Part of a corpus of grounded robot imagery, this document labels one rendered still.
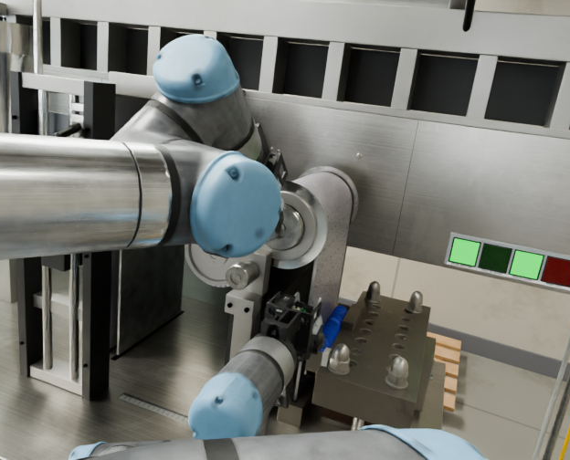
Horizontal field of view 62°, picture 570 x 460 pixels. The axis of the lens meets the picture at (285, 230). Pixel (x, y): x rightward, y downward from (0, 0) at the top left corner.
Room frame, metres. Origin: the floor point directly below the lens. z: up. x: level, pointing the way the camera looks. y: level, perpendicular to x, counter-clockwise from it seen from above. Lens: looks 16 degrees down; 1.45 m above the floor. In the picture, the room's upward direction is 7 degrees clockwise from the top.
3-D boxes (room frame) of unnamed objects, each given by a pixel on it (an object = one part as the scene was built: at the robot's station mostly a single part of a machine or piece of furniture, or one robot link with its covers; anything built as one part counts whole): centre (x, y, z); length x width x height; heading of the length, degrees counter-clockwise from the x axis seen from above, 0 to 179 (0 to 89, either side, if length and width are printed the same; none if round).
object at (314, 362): (0.84, -0.12, 1.01); 0.23 x 0.03 x 0.05; 162
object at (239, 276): (0.69, 0.06, 1.18); 0.04 x 0.02 x 0.04; 72
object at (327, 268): (0.85, -0.09, 1.12); 0.23 x 0.01 x 0.18; 162
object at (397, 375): (0.68, -0.21, 1.05); 0.04 x 0.04 x 0.04
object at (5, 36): (1.07, 0.65, 1.50); 0.14 x 0.14 x 0.06
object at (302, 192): (0.75, 0.00, 1.25); 0.15 x 0.01 x 0.15; 72
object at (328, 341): (0.84, -0.11, 1.03); 0.21 x 0.04 x 0.03; 162
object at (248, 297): (0.72, 0.05, 1.05); 0.06 x 0.05 x 0.31; 162
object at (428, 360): (0.83, -0.31, 0.96); 0.10 x 0.03 x 0.11; 162
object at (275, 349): (0.55, 0.01, 1.11); 0.08 x 0.05 x 0.08; 72
